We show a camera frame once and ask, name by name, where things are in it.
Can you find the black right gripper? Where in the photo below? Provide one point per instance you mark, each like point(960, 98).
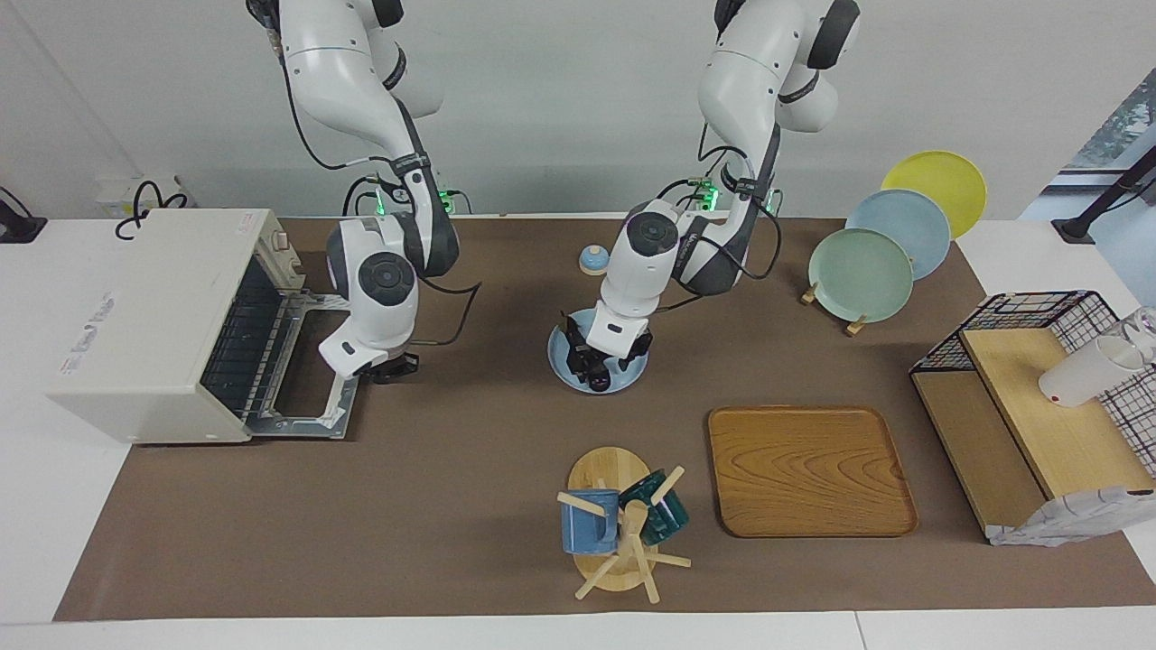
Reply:
point(396, 368)

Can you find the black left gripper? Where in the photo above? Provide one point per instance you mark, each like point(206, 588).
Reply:
point(623, 354)

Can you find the dark purple eggplant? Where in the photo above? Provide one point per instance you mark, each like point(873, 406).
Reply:
point(600, 384)

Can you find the light blue serving plate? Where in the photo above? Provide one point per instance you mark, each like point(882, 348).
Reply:
point(556, 354)

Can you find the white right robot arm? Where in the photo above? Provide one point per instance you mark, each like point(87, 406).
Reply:
point(379, 289)

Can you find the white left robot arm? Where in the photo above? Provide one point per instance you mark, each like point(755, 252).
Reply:
point(646, 262)

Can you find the white toaster oven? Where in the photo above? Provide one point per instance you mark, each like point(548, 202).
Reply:
point(135, 316)

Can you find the wooden mug tree stand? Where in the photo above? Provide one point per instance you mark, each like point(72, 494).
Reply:
point(605, 469)

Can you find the brown table mat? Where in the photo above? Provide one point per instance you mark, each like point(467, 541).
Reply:
point(452, 506)

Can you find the dark green mug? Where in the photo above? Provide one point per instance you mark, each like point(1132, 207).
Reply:
point(666, 521)

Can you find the blue mug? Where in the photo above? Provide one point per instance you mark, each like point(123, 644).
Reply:
point(587, 531)

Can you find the wooden serving tray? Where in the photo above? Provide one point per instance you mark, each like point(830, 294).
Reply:
point(808, 469)

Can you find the wooden plate rack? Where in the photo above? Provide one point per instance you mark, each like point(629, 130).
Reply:
point(855, 327)

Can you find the pale green plate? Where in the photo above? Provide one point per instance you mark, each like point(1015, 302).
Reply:
point(858, 275)

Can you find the light blue racked plate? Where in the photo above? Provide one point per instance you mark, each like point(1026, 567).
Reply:
point(903, 221)

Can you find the yellow plate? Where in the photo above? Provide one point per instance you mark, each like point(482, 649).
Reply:
point(939, 181)

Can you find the white cup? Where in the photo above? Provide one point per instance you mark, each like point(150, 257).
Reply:
point(1084, 375)

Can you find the white grey patterned cloth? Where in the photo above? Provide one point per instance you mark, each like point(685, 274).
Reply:
point(1066, 524)

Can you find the black angled stand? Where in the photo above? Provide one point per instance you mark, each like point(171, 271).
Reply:
point(1075, 230)

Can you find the clear glass cup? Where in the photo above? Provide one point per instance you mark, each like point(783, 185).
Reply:
point(1145, 329)

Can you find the glass window pane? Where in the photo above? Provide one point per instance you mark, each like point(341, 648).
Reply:
point(1129, 126)

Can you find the black clamp mount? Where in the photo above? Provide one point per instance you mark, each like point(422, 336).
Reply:
point(18, 230)

